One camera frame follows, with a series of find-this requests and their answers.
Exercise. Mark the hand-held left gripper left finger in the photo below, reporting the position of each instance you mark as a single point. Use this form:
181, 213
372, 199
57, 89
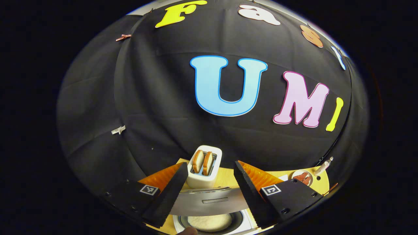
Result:
169, 195

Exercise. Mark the clear bottle pink label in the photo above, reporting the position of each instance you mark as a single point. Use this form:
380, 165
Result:
323, 167

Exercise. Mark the white cloth clip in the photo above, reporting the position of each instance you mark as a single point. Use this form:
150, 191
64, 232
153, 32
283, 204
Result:
118, 130

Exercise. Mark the copper cloth clip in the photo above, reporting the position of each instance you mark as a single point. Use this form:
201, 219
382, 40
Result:
123, 37

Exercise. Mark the toasted bread slice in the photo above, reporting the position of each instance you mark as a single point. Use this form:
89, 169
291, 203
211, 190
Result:
207, 163
197, 161

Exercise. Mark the white toaster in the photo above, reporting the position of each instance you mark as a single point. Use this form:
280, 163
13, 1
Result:
217, 163

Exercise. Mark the black backdrop cloth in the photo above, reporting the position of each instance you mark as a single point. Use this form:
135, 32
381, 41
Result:
156, 98

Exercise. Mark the round white plate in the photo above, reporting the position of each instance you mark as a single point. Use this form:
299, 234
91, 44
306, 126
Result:
310, 174

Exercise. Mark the heap of white rice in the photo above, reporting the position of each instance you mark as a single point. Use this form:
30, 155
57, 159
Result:
209, 222

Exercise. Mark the white rice cooker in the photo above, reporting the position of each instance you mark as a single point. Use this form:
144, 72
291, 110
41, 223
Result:
209, 200

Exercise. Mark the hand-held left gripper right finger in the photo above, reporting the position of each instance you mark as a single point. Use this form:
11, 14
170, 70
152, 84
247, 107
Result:
248, 192

